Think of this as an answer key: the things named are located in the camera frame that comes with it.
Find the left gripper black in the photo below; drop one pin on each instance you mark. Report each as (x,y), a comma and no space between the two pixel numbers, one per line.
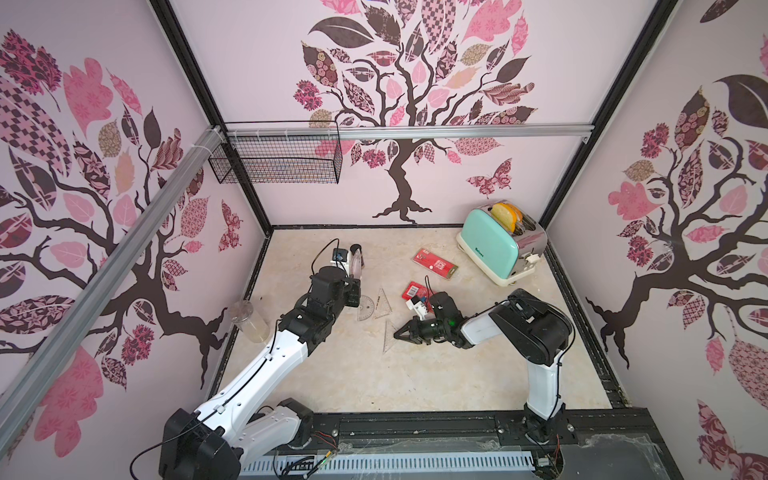
(353,287)

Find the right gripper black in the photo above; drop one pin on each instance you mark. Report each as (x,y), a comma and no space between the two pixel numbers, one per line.
(420,328)

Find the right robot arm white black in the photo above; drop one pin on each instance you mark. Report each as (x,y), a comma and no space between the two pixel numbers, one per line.
(540,332)

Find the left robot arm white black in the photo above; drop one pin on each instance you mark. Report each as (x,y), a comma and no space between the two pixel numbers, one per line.
(222,435)

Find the red ruler set near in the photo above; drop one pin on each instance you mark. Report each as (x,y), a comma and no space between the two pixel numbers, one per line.
(416,290)

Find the red ruler set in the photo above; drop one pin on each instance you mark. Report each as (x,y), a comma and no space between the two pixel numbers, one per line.
(435,263)
(416,290)

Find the red ruler set far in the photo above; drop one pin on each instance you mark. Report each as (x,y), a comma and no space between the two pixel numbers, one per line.
(435,263)

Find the clear protractor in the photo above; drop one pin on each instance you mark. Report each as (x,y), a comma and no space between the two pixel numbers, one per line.
(366,308)

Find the clear plastic cup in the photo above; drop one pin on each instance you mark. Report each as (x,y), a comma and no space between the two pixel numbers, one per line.
(250,323)

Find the mint green toaster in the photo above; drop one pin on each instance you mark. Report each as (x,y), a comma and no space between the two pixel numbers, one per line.
(504,256)

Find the yellow toast slice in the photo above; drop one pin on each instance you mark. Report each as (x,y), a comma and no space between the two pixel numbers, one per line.
(507,215)

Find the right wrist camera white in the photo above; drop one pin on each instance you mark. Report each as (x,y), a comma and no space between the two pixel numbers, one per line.
(420,307)

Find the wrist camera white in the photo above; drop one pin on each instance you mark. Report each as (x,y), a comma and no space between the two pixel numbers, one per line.
(420,307)
(340,259)

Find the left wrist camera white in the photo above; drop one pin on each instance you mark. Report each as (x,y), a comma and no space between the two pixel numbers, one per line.
(340,259)

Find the white slotted cable duct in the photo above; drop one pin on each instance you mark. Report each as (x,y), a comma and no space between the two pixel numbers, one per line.
(321,466)

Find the black wire basket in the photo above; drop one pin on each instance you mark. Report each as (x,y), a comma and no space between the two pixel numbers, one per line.
(280,152)

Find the aluminium rail back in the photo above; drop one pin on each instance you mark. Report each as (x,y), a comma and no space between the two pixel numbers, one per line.
(408,131)

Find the aluminium rail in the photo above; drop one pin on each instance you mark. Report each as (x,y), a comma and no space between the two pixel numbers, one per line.
(27,390)
(408,131)

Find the aluminium rail left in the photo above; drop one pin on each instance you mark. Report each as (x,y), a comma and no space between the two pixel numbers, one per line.
(27,390)

